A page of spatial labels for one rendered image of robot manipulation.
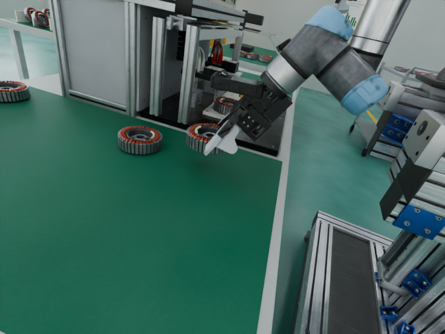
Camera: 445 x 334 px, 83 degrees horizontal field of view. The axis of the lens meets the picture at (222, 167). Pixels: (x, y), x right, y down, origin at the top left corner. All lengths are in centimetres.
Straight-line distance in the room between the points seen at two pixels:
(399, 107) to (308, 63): 65
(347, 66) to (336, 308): 94
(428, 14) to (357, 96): 612
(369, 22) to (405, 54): 594
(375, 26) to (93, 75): 79
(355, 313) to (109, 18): 133
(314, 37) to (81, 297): 54
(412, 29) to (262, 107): 607
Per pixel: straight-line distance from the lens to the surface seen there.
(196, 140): 56
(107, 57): 91
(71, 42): 99
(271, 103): 55
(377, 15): 64
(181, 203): 52
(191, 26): 77
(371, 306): 131
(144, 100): 90
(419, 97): 113
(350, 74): 51
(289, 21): 624
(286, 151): 85
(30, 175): 63
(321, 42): 52
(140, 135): 71
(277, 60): 53
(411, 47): 659
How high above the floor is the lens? 109
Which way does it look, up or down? 31 degrees down
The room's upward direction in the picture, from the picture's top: 12 degrees clockwise
